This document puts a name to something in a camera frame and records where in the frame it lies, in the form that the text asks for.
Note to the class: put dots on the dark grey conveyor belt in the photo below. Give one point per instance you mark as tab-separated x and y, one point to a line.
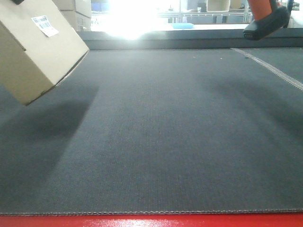
159	131

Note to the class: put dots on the red table edge rail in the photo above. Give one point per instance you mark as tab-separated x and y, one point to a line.
161	220

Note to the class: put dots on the orange black barcode scanner gun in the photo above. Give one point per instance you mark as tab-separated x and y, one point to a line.
268	17

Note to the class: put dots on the blue tray in background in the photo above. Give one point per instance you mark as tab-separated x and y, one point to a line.
182	25

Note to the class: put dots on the brown cardboard package box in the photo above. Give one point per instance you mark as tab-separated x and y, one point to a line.
31	63

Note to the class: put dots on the stacked cardboard boxes background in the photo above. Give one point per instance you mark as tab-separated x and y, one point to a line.
77	13

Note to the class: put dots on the white barcode shipping label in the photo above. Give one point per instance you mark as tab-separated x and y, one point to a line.
45	26

